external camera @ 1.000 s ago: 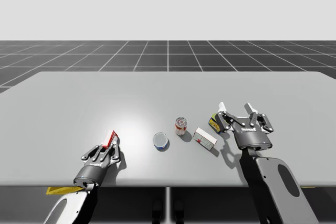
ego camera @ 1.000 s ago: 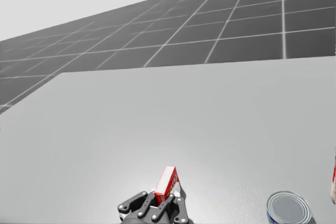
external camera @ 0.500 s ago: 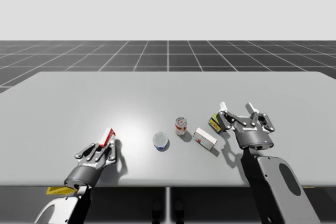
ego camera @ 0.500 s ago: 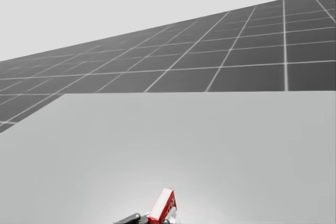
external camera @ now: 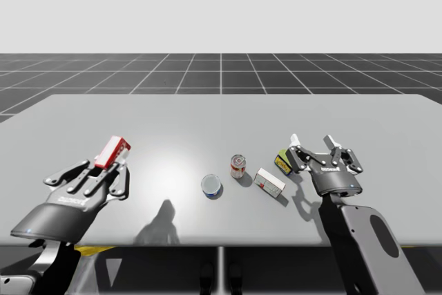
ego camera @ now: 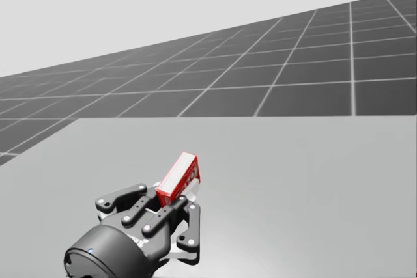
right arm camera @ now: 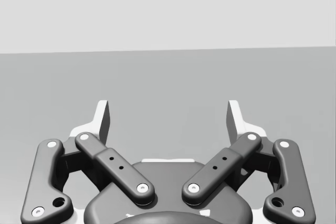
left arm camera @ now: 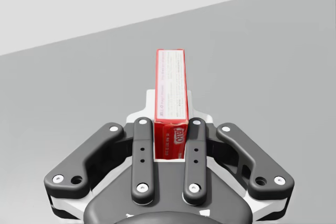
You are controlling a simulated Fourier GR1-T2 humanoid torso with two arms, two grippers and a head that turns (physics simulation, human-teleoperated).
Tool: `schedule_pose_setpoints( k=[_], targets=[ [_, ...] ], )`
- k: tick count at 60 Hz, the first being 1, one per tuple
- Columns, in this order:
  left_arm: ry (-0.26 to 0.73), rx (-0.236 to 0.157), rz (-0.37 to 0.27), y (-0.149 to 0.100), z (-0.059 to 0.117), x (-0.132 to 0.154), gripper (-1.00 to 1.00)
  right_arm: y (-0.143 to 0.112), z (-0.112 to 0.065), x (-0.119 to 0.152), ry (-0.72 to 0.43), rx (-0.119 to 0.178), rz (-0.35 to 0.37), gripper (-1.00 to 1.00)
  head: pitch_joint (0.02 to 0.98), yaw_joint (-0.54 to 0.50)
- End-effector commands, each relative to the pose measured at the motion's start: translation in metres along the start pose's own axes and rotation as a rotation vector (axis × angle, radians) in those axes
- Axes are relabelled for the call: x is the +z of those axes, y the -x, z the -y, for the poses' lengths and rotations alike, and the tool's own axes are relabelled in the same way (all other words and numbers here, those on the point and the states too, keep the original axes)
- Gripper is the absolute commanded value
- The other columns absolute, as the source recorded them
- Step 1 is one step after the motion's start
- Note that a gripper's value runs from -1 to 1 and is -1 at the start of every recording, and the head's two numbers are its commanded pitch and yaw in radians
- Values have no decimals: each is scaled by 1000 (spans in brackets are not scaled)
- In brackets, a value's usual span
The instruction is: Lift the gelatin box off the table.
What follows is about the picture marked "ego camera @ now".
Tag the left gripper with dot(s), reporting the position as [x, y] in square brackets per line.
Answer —
[107, 252]

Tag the red carton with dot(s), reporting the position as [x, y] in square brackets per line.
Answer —
[177, 177]

